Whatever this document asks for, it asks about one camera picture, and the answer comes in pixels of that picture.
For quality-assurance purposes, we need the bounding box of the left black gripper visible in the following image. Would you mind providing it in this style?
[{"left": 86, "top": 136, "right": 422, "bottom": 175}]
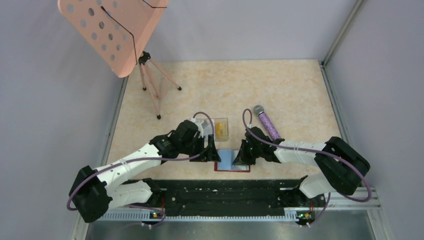
[{"left": 180, "top": 134, "right": 221, "bottom": 163}]

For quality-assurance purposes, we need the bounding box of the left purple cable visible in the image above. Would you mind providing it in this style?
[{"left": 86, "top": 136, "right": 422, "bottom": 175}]
[{"left": 66, "top": 111, "right": 216, "bottom": 212}]

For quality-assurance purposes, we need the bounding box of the purple glitter microphone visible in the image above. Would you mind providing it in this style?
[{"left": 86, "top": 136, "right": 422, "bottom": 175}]
[{"left": 253, "top": 105, "right": 281, "bottom": 140}]

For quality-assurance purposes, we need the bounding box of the aluminium frame rail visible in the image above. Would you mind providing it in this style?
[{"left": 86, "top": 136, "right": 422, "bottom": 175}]
[{"left": 98, "top": 190, "right": 381, "bottom": 224}]

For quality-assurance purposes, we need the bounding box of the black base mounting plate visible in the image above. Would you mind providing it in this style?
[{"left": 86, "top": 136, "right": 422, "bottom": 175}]
[{"left": 142, "top": 179, "right": 325, "bottom": 217}]

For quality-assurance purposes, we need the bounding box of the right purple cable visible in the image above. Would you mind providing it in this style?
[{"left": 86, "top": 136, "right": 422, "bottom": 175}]
[{"left": 242, "top": 108, "right": 373, "bottom": 229}]

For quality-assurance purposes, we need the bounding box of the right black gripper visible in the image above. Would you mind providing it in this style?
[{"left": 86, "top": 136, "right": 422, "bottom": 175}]
[{"left": 233, "top": 139, "right": 263, "bottom": 166}]

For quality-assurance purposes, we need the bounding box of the red leather card holder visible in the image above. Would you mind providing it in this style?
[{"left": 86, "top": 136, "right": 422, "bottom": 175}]
[{"left": 214, "top": 149, "right": 251, "bottom": 173}]

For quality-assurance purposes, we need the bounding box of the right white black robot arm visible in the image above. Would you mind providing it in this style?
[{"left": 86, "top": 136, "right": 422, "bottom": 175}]
[{"left": 232, "top": 127, "right": 371, "bottom": 206}]

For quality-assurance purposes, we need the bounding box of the pink perforated music stand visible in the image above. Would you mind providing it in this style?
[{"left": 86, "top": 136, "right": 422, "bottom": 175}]
[{"left": 57, "top": 0, "right": 182, "bottom": 119}]

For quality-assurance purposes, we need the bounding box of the clear plastic card tray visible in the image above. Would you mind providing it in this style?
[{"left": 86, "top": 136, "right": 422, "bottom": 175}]
[{"left": 188, "top": 118, "right": 229, "bottom": 143}]

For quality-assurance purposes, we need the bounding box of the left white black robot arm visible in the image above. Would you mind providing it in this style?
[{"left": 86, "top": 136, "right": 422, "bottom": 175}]
[{"left": 66, "top": 118, "right": 221, "bottom": 223}]

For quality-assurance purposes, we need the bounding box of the purple cable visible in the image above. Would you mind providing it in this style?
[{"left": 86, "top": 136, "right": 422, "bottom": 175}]
[
  {"left": 242, "top": 108, "right": 373, "bottom": 229},
  {"left": 66, "top": 111, "right": 216, "bottom": 212}
]

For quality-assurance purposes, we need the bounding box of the yellow credit card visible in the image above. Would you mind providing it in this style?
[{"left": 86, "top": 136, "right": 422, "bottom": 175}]
[{"left": 215, "top": 122, "right": 228, "bottom": 140}]

